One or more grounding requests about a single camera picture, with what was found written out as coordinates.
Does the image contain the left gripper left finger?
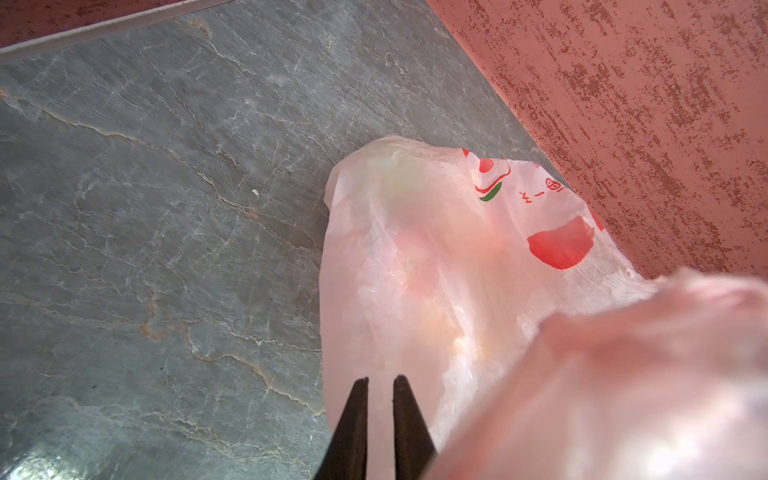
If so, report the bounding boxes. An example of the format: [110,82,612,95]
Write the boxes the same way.
[314,377,369,480]

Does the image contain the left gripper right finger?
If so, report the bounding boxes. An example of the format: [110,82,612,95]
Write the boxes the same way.
[393,375,436,480]

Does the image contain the pink plastic shopping bag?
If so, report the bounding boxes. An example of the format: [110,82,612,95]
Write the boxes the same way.
[319,137,767,479]

